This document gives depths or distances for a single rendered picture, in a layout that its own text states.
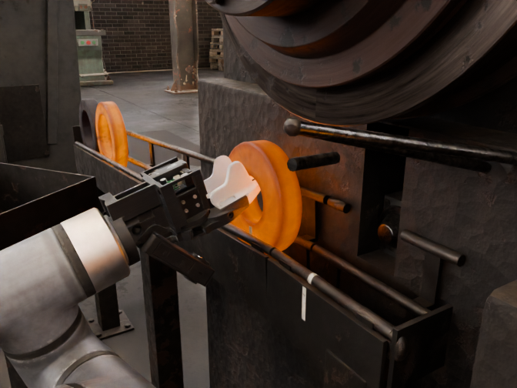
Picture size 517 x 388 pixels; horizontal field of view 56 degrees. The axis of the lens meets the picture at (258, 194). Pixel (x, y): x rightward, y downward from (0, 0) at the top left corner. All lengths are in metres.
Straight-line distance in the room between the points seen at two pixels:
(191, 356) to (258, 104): 1.02
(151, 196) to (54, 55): 2.75
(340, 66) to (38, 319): 0.39
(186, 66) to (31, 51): 4.44
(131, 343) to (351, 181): 1.21
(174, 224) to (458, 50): 0.36
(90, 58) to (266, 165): 8.19
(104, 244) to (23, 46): 2.77
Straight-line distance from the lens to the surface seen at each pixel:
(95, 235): 0.55
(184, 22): 7.48
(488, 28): 0.35
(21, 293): 0.55
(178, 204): 0.57
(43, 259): 0.55
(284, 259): 0.57
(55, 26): 3.30
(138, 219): 0.58
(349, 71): 0.41
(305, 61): 0.45
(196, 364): 1.56
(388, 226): 0.58
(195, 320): 1.75
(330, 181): 0.62
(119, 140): 1.25
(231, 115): 0.82
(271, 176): 0.60
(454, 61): 0.36
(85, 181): 0.87
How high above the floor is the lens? 0.97
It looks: 19 degrees down
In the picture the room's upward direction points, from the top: straight up
